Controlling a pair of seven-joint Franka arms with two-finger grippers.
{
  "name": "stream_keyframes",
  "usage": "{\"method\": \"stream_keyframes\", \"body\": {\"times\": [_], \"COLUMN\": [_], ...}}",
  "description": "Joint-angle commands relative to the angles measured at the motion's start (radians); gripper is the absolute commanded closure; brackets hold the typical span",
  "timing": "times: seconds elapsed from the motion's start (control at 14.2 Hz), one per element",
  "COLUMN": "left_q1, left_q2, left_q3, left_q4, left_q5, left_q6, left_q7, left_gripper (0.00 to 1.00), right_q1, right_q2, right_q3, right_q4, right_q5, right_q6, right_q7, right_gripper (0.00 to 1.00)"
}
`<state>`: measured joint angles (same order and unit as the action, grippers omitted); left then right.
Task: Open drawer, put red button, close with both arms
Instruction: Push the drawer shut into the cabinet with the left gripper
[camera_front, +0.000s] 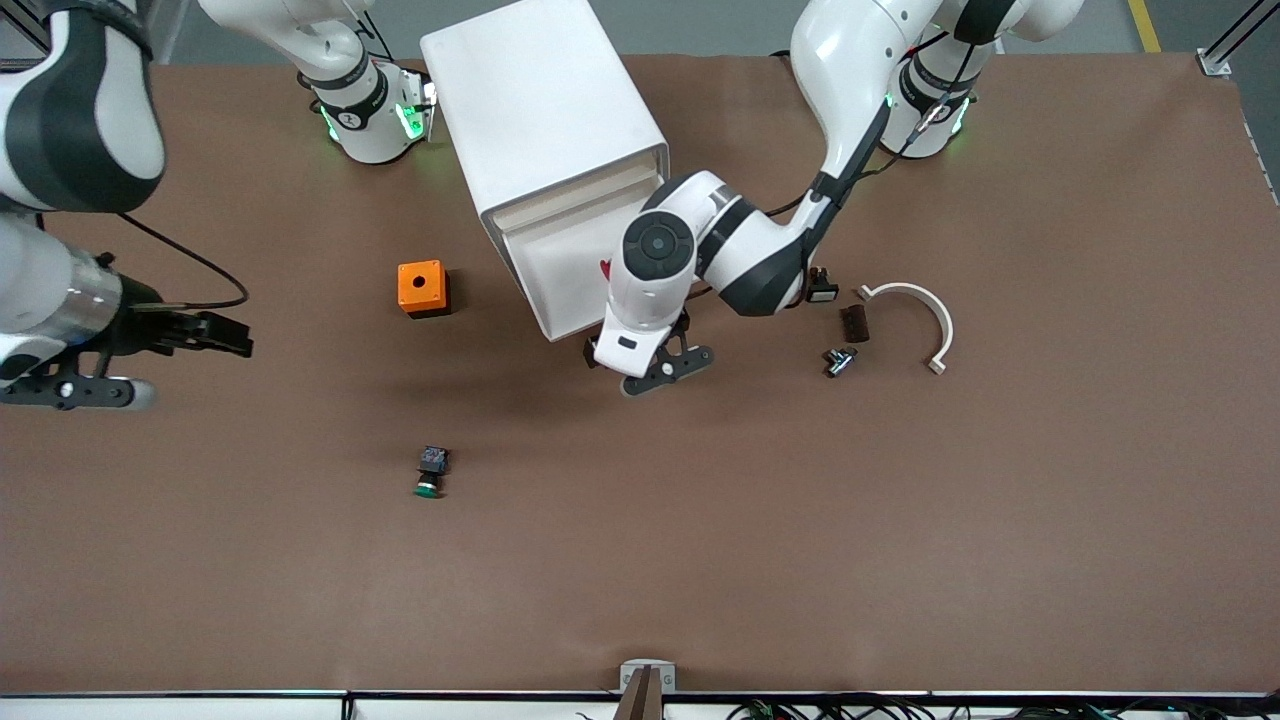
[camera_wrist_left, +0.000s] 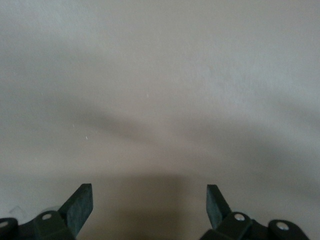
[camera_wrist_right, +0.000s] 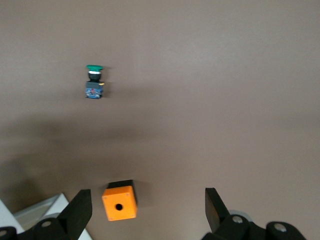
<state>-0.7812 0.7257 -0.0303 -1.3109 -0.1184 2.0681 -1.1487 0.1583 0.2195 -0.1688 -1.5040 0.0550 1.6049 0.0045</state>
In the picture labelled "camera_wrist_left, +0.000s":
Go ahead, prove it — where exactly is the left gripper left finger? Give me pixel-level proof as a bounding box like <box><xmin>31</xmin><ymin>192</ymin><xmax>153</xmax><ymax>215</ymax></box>
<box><xmin>0</xmin><ymin>183</ymin><xmax>94</xmax><ymax>240</ymax></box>

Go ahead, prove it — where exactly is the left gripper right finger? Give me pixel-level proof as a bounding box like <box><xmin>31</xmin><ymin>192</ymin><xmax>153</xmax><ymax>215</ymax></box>
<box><xmin>199</xmin><ymin>184</ymin><xmax>311</xmax><ymax>240</ymax></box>

